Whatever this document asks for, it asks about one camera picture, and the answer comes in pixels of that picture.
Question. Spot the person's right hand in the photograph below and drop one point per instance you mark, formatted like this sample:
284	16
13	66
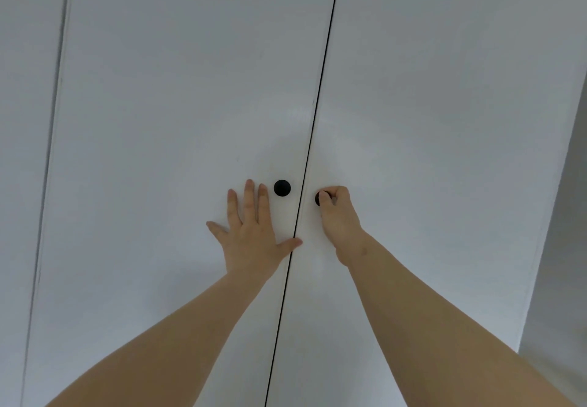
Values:
341	223

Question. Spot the person's right forearm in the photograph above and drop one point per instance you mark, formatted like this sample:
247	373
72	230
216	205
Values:
449	338

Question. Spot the white wardrobe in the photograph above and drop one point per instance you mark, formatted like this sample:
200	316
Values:
440	72

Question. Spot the person's left hand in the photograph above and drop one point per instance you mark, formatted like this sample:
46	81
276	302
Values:
249	242

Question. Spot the person's left forearm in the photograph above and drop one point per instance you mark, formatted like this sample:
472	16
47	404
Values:
165	356

